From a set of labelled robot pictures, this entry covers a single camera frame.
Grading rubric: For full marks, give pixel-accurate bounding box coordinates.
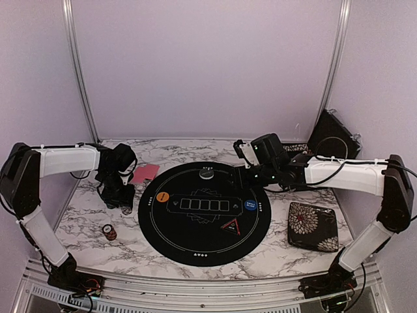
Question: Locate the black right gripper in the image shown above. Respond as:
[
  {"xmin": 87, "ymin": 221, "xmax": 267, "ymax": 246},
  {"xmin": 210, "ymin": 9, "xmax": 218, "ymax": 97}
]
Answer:
[{"xmin": 225, "ymin": 163, "xmax": 278, "ymax": 191}]

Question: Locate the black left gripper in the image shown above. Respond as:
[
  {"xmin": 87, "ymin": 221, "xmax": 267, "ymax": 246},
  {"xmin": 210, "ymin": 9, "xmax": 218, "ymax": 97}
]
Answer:
[{"xmin": 98, "ymin": 170, "xmax": 135, "ymax": 209}]

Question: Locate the blue small blind button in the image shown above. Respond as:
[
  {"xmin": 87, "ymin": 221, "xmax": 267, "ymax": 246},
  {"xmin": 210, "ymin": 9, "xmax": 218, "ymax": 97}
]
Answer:
[{"xmin": 244, "ymin": 200, "xmax": 258, "ymax": 212}]

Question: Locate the orange big blind button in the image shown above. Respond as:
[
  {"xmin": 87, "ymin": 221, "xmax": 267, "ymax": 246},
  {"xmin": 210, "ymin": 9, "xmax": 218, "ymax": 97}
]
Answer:
[{"xmin": 156, "ymin": 192, "xmax": 170, "ymax": 203}]

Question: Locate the black dealer button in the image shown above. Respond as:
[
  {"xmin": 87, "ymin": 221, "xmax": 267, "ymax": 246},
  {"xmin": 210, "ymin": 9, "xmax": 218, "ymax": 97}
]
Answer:
[{"xmin": 199, "ymin": 167, "xmax": 214, "ymax": 180}]

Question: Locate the red triangle all-in marker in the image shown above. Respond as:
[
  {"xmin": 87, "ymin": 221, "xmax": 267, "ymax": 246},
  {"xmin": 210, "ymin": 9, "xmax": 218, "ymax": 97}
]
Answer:
[{"xmin": 221, "ymin": 218, "xmax": 241, "ymax": 236}]

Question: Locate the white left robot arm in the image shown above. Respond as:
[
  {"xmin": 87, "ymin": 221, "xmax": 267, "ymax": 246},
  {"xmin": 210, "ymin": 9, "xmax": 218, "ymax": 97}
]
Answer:
[{"xmin": 1, "ymin": 142, "xmax": 137, "ymax": 290}]

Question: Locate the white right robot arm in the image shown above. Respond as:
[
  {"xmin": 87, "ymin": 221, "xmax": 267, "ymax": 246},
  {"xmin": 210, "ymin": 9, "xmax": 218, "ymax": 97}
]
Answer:
[{"xmin": 233, "ymin": 134, "xmax": 414, "ymax": 292}]

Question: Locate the red playing card deck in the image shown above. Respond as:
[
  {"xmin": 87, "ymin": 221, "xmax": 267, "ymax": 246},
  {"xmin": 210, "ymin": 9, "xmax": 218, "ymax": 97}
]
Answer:
[{"xmin": 130, "ymin": 164, "xmax": 160, "ymax": 184}]

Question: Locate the grey poker chip stack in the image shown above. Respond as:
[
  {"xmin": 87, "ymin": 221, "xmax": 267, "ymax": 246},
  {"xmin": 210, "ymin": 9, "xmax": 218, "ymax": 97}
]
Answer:
[{"xmin": 121, "ymin": 206, "xmax": 133, "ymax": 215}]

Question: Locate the black poker chip case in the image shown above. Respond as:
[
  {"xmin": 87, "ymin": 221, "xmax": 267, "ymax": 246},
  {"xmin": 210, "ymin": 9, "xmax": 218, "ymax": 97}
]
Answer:
[{"xmin": 287, "ymin": 109, "xmax": 361, "ymax": 160}]

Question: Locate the red poker chip stack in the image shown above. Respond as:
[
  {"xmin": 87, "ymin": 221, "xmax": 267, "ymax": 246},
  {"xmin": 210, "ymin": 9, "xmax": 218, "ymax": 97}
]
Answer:
[{"xmin": 102, "ymin": 224, "xmax": 117, "ymax": 241}]

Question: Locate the floral patterned pouch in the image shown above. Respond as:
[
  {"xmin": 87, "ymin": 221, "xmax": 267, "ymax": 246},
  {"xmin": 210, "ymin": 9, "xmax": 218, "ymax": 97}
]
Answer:
[{"xmin": 287, "ymin": 202, "xmax": 339, "ymax": 253}]

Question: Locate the round black poker mat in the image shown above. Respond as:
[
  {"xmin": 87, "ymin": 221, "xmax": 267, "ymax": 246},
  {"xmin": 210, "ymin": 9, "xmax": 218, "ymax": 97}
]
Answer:
[{"xmin": 138, "ymin": 162, "xmax": 272, "ymax": 267}]

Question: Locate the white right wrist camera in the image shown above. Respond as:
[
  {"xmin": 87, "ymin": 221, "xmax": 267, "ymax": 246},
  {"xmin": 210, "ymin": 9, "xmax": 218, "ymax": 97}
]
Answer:
[{"xmin": 233, "ymin": 140, "xmax": 259, "ymax": 169}]

